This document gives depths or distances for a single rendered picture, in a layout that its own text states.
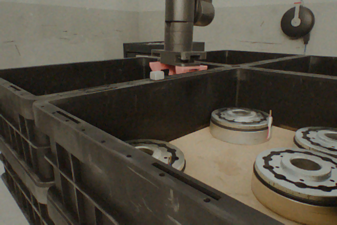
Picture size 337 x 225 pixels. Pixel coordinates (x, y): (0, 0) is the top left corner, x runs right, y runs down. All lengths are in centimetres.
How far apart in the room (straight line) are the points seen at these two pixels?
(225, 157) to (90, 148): 23
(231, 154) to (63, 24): 367
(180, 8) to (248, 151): 28
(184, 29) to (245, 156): 26
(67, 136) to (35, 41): 352
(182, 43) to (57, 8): 346
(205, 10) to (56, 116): 41
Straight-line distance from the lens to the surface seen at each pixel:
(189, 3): 53
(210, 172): 34
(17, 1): 368
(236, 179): 34
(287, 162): 31
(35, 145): 35
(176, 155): 31
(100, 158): 18
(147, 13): 480
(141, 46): 214
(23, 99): 33
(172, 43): 52
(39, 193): 37
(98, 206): 23
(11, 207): 57
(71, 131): 22
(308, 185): 29
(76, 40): 404
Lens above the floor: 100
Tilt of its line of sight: 16 degrees down
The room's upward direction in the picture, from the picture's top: straight up
